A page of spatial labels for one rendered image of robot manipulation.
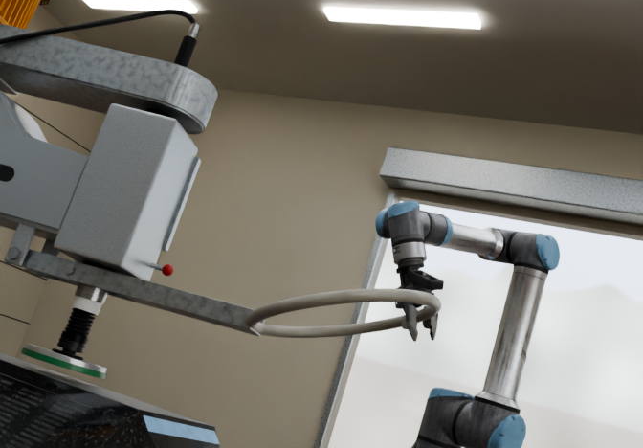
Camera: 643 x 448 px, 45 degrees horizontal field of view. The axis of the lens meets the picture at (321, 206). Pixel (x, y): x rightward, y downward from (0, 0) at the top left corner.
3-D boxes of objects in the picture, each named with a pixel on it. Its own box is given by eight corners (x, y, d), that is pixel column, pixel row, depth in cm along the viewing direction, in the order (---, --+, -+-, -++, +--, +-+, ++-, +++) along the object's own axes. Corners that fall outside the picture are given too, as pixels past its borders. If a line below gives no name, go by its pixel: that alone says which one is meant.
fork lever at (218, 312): (-3, 258, 202) (4, 240, 203) (33, 275, 220) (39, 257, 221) (246, 326, 188) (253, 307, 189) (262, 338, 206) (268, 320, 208)
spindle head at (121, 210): (-9, 240, 202) (57, 88, 213) (33, 260, 223) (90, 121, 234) (116, 278, 195) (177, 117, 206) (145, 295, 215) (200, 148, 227)
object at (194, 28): (166, 73, 221) (188, 20, 225) (170, 79, 224) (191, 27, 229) (179, 77, 220) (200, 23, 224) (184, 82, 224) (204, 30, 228)
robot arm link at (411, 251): (431, 242, 211) (399, 241, 207) (433, 259, 209) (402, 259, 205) (414, 251, 219) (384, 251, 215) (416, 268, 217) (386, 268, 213)
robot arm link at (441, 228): (427, 213, 232) (401, 207, 224) (459, 216, 224) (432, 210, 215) (422, 244, 232) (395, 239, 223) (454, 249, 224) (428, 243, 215)
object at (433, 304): (224, 315, 174) (223, 302, 175) (266, 345, 221) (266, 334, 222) (444, 291, 170) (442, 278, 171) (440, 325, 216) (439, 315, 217)
